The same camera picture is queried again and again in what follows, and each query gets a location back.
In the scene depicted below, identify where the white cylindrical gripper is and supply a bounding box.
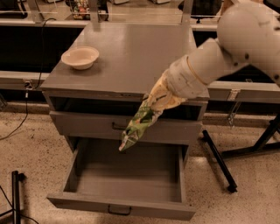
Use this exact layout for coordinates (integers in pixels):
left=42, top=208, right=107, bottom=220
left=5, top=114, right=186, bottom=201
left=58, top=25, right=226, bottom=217
left=148, top=55, right=207, bottom=111

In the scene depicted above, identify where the green jalapeno chip bag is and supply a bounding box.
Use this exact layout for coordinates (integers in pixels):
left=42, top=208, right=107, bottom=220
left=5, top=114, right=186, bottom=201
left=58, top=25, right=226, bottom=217
left=119, top=100, right=163, bottom=151

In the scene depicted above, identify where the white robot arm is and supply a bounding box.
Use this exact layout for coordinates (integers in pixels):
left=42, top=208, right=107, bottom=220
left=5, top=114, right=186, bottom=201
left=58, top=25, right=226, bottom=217
left=147, top=1, right=280, bottom=113

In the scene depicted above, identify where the closed grey upper drawer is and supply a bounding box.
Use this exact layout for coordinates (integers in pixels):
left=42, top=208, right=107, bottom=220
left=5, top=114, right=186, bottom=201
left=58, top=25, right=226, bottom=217
left=50, top=111, right=202, bottom=145

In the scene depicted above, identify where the grey drawer cabinet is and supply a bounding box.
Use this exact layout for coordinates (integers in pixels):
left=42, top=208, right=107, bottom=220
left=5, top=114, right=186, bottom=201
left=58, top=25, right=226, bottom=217
left=42, top=22, right=196, bottom=150

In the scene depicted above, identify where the open grey bottom drawer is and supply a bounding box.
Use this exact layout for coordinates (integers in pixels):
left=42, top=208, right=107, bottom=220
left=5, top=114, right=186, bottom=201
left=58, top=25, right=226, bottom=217
left=47, top=138, right=195, bottom=221

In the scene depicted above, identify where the cream bowl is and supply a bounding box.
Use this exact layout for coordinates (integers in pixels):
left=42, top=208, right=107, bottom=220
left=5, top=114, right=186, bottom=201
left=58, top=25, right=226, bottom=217
left=61, top=46, right=100, bottom=70

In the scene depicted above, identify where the colourful items basket background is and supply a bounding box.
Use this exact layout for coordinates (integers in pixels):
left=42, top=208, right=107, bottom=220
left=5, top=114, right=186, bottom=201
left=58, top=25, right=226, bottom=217
left=69, top=0, right=109, bottom=21

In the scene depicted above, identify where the black floor stand left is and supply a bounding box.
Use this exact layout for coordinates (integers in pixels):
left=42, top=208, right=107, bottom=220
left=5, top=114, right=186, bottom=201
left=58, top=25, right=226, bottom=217
left=0, top=171, right=39, bottom=224

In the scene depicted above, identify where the black power cable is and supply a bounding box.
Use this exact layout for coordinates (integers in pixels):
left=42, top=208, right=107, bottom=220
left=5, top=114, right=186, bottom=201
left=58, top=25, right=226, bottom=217
left=0, top=17, right=58, bottom=141

